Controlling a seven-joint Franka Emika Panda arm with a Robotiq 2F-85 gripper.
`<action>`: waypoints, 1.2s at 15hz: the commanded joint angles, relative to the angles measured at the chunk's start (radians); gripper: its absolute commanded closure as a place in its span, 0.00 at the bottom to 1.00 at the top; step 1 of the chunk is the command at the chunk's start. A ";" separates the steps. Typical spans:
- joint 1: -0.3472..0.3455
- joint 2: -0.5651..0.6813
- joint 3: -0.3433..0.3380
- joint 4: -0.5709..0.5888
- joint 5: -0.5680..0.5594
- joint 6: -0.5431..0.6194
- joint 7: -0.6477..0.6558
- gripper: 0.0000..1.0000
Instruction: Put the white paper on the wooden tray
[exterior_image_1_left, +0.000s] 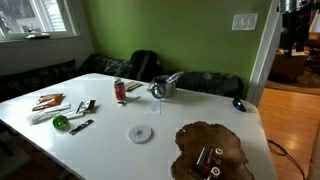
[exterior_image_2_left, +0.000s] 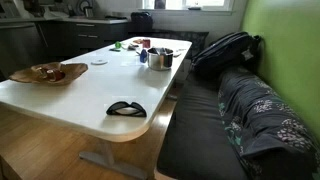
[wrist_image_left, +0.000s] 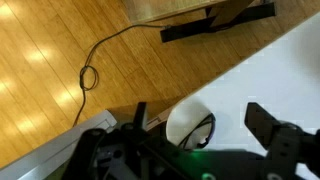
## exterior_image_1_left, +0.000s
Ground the white spool on tray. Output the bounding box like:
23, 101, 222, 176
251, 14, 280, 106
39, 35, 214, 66
215, 148, 223, 155

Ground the red box on tray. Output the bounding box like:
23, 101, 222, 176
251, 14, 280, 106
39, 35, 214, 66
189, 147, 212, 180

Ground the wooden slab tray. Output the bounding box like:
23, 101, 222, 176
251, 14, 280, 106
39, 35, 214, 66
171, 121, 255, 180

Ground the metal pot with lid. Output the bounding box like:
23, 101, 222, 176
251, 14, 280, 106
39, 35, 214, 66
147, 71, 184, 99

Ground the black backpack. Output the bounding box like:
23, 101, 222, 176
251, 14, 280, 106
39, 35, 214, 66
124, 50, 163, 82

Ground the tan card stack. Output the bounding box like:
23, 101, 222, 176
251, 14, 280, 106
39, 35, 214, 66
125, 81, 141, 92

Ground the red soda can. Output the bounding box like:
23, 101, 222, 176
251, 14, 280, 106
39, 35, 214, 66
114, 79, 126, 101

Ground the round white coaster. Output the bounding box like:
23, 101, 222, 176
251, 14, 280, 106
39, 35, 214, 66
128, 125, 152, 144

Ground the small dark foil packet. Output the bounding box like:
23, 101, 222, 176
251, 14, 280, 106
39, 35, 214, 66
76, 100, 95, 114

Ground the black flat strip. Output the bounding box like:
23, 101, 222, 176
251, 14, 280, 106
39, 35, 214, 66
69, 119, 94, 135

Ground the black mouse with blue light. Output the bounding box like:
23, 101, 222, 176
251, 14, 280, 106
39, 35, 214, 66
232, 98, 246, 112

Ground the white spool near box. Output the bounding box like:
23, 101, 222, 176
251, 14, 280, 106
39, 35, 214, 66
210, 167, 220, 178

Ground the green round lid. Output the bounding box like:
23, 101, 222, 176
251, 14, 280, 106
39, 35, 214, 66
53, 115, 69, 130

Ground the white plastic wrapper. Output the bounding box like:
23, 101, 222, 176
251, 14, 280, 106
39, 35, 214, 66
27, 103, 84, 125

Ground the object on window sill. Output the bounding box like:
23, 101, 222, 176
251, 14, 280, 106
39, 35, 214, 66
26, 27, 50, 39

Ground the white wall switch plate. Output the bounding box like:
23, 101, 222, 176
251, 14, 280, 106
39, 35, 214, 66
232, 13, 259, 31

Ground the black floor cable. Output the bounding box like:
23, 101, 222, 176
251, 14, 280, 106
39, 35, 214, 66
266, 139, 306, 180

